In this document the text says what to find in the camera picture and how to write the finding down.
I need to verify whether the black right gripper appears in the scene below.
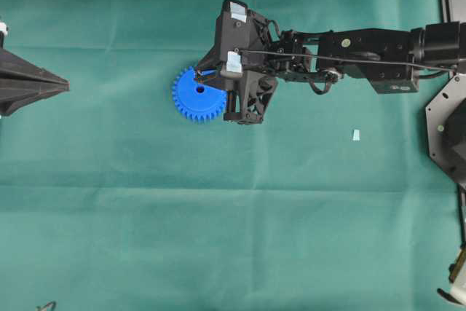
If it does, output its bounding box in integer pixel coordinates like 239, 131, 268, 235
194, 39, 283, 125

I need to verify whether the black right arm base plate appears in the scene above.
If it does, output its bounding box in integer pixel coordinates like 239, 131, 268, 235
425, 74, 465, 188

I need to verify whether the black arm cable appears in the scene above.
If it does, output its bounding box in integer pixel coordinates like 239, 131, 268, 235
238, 47, 459, 71

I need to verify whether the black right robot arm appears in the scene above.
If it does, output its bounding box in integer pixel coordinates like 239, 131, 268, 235
194, 22, 465, 125

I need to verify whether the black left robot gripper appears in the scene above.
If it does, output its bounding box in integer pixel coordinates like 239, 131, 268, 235
1, 21, 70, 117

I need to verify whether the yellow white clamp tool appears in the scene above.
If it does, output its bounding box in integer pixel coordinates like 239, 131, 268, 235
437, 245, 465, 307

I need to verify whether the small dark wire clip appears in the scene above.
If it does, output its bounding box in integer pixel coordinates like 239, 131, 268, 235
36, 301, 57, 311

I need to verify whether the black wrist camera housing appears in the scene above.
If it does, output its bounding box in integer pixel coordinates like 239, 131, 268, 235
213, 0, 272, 61

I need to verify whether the small pale tape piece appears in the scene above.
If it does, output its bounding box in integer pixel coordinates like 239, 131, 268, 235
352, 129, 360, 141

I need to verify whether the blue plastic gear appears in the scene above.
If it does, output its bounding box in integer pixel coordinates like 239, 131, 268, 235
171, 66, 226, 123

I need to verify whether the green table cloth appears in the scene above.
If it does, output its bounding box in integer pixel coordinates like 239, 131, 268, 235
1, 0, 461, 310

